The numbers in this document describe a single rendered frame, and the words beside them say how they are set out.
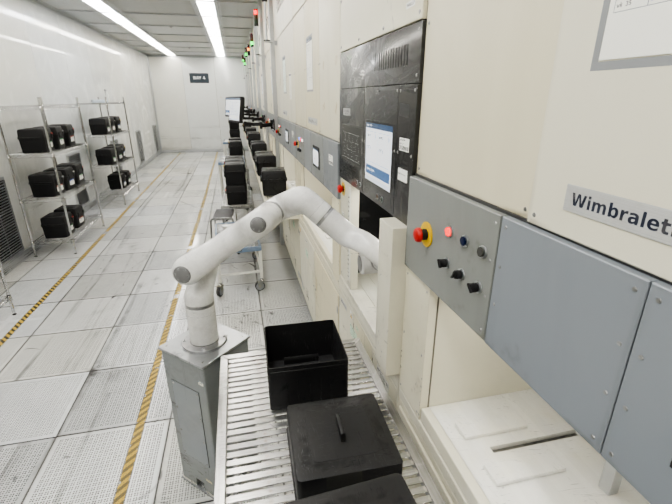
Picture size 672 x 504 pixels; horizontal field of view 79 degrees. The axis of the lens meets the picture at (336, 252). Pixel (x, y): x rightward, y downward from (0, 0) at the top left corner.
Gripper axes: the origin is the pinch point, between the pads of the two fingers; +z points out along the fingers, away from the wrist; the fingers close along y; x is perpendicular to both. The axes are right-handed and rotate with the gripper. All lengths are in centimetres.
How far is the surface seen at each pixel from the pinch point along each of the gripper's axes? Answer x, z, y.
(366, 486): -17, -53, 76
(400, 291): 0.3, -25.9, 26.2
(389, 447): -33, -39, 55
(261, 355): -43, -70, -13
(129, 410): -119, -148, -86
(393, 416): -43, -29, 34
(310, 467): -33, -61, 56
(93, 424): -119, -166, -78
